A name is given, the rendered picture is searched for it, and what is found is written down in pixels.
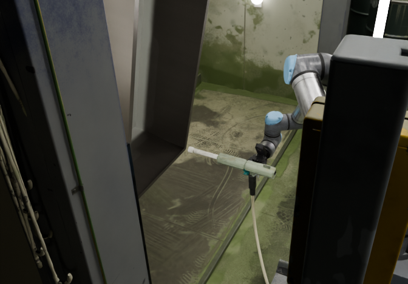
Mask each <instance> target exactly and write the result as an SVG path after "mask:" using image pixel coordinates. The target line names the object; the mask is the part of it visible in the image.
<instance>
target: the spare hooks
mask: <svg viewBox="0 0 408 284"><path fill-rule="evenodd" d="M0 68H1V70H2V72H3V74H4V75H5V77H6V79H7V81H8V84H9V86H10V88H11V89H12V91H13V93H14V94H15V97H16V99H17V100H18V102H19V103H20V105H21V108H22V110H23V112H24V114H25V115H26V116H27V113H26V110H25V107H24V105H23V103H22V101H21V98H20V96H19V94H18V92H17V90H16V88H15V86H14V84H13V82H12V81H11V79H10V77H9V75H8V73H7V71H6V69H5V67H4V65H3V63H2V61H1V59H0ZM0 139H1V141H2V144H3V147H4V150H5V152H6V156H7V161H8V164H7V161H6V159H5V155H4V153H3V150H2V148H1V146H0V165H1V167H2V170H3V173H4V177H5V180H6V182H7V184H8V187H9V189H10V192H11V194H12V198H13V201H14V204H15V206H16V208H17V211H18V213H19V217H20V219H21V222H22V225H23V227H24V230H25V233H26V235H27V239H28V241H29V243H30V246H31V249H32V251H33V256H34V258H35V261H36V263H37V265H38V268H42V267H43V265H42V262H41V261H40V260H39V257H38V256H44V255H46V259H47V262H48V264H49V267H50V269H51V272H52V275H53V279H54V281H55V284H70V283H71V281H72V275H71V273H69V274H68V276H67V280H64V281H62V280H60V279H59V278H58V277H57V274H56V272H55V270H54V268H53V264H52V261H51V259H50V256H49V253H48V252H47V248H46V245H45V243H44V239H47V238H51V237H52V235H53V232H52V230H50V233H49V234H48V235H42V234H41V232H40V230H39V226H38V224H37V222H36V221H37V219H38V217H39V214H38V212H37V211H35V212H34V211H33V209H32V205H31V203H30V200H29V198H28V195H27V191H29V190H31V189H32V187H33V185H32V181H31V180H28V181H27V184H28V186H27V185H25V184H24V182H23V180H22V177H21V173H20V170H19V167H18V165H17V162H16V158H15V153H14V151H13V148H12V144H11V141H10V138H9V134H8V132H7V127H6V124H5V118H4V116H3V113H2V109H1V105H0ZM8 165H9V167H8ZM12 186H13V188H12ZM19 188H20V189H19ZM13 189H14V191H15V193H14V191H13ZM20 190H21V191H20ZM26 190H27V191H26ZM21 193H22V196H23V198H24V201H25V203H26V206H27V209H25V207H24V203H23V201H22V197H21ZM15 194H16V195H15ZM16 197H17V198H16ZM17 199H18V201H19V204H20V208H21V210H20V208H19V204H18V201H17ZM21 212H22V214H21ZM22 215H23V216H22ZM28 220H31V221H32V226H33V229H34V233H35V235H36V236H37V237H38V238H39V240H40V243H41V246H42V247H41V251H39V250H37V247H36V245H35V242H34V241H33V235H32V232H31V229H30V225H29V222H28Z"/></svg>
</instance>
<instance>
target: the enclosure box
mask: <svg viewBox="0 0 408 284"><path fill-rule="evenodd" d="M103 2H104V9H105V14H106V21H107V28H108V32H109V39H110V46H111V51H112V58H113V62H114V69H115V76H116V81H117V88H118V95H119V99H120V107H121V114H122V118H123V125H124V132H125V137H126V142H127V143H129V144H130V147H131V154H132V162H133V166H134V174H135V181H136V185H137V193H138V199H139V198H140V197H141V196H142V195H143V194H144V193H145V192H146V191H147V190H148V189H149V188H150V187H151V186H152V185H153V184H154V183H155V181H156V180H157V179H158V178H159V177H160V176H161V175H162V174H163V173H164V172H165V171H166V170H167V168H168V167H170V165H171V164H172V163H173V162H175V160H176V159H177V158H178V157H179V156H180V155H181V154H182V153H183V152H184V151H185V150H186V145H187V141H188V134H189V126H190V122H191V114H192V107H193V103H194V95H195V91H196V84H197V77H198V72H199V65H200V57H201V53H202V45H203V39H204V34H205V27H206V19H207V15H208V7H209V0H103Z"/></svg>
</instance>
